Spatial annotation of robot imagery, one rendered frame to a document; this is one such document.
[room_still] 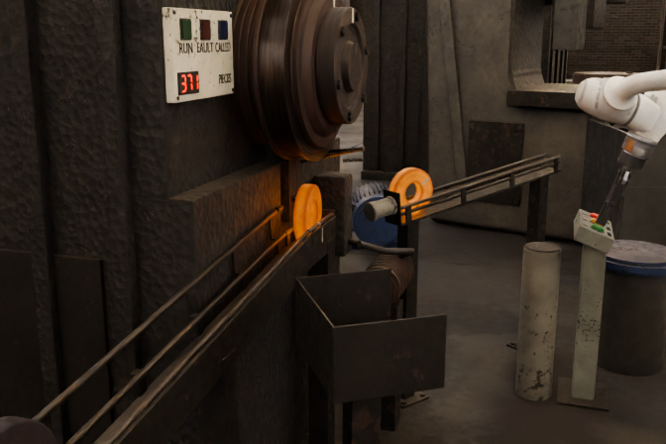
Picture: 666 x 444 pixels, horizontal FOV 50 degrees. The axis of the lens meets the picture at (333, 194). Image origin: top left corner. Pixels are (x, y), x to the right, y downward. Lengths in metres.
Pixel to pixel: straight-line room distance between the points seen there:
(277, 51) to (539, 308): 1.29
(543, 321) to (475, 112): 2.23
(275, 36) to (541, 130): 2.91
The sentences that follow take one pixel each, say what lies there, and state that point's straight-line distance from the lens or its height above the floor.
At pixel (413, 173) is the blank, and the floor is 0.77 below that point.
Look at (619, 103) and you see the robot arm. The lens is 2.18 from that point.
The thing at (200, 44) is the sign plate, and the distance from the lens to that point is 1.52.
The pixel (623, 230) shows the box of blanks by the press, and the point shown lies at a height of 0.27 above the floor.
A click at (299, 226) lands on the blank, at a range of 1.79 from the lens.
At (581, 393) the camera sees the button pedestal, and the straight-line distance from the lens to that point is 2.60.
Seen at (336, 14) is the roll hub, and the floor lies 1.24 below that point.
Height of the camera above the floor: 1.19
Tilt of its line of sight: 12 degrees down
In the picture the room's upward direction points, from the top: straight up
